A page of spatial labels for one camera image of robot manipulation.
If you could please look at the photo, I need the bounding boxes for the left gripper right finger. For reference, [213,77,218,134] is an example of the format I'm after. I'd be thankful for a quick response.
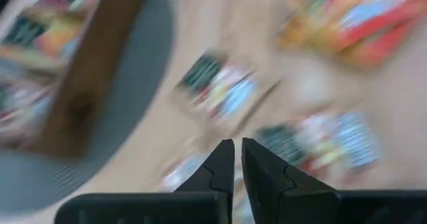
[242,137,340,224]

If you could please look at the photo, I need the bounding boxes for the round grey mat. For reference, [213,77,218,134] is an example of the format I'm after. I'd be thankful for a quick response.
[0,0,175,217]

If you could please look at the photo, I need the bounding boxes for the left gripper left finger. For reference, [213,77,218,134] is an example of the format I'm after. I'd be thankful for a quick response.
[173,139,236,224]

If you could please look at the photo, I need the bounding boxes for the yellow orange tea bag packet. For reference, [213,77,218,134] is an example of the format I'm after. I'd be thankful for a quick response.
[0,2,91,67]
[276,0,368,60]

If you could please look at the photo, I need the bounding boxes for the green snack packet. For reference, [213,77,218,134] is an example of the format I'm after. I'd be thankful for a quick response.
[255,110,384,187]

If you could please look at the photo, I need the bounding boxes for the wooden tea organizer tray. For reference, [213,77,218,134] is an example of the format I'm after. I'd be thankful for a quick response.
[31,0,147,160]

